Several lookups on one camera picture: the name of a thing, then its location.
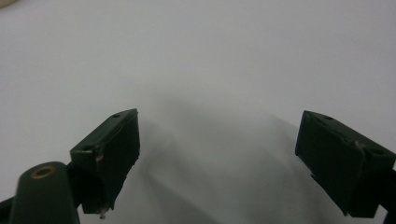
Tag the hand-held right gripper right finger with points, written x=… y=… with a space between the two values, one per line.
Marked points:
x=342 y=165

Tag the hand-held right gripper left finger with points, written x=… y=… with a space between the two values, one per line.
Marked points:
x=107 y=155

